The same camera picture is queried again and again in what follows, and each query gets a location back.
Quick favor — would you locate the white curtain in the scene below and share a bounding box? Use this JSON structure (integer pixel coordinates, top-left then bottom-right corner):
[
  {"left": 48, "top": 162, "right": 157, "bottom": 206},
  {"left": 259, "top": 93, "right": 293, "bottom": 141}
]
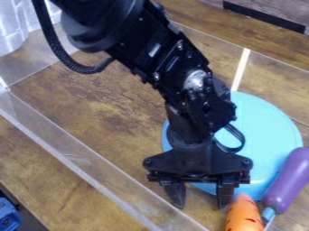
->
[{"left": 0, "top": 0, "right": 61, "bottom": 58}]

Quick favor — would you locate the blue round plate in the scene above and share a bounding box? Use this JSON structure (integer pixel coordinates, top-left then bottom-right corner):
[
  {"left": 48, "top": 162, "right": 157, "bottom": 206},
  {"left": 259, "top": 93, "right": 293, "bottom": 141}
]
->
[{"left": 161, "top": 92, "right": 302, "bottom": 200}]

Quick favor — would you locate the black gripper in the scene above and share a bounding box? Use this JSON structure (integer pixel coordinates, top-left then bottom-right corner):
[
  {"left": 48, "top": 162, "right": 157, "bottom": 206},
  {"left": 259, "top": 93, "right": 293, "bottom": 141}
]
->
[{"left": 141, "top": 144, "right": 252, "bottom": 209}]

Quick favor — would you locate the blue object at corner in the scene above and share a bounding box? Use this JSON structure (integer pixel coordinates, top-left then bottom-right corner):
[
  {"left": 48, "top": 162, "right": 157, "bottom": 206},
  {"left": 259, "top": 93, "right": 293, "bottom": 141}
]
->
[{"left": 0, "top": 198, "right": 21, "bottom": 231}]

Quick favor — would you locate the orange toy carrot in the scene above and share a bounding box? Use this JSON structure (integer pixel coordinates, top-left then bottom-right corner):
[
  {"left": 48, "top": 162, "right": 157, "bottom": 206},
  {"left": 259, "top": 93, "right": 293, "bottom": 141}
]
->
[{"left": 224, "top": 193, "right": 264, "bottom": 231}]

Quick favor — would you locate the purple toy eggplant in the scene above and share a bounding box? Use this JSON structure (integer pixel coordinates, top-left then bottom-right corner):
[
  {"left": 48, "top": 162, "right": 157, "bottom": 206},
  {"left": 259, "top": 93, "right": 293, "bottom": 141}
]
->
[{"left": 262, "top": 147, "right": 309, "bottom": 223}]

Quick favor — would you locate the black cable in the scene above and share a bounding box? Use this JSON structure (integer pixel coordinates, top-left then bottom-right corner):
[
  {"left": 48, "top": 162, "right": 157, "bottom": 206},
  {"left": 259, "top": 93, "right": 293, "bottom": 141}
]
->
[{"left": 30, "top": 0, "right": 116, "bottom": 76}]

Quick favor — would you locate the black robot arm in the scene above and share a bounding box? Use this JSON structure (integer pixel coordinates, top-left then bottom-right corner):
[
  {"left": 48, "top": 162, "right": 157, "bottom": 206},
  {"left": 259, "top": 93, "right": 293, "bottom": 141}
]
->
[{"left": 50, "top": 0, "right": 252, "bottom": 208}]

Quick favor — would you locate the dark baseboard strip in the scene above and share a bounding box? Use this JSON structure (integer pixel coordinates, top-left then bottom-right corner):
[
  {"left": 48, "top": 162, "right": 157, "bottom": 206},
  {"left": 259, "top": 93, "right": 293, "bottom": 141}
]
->
[{"left": 222, "top": 0, "right": 305, "bottom": 34}]

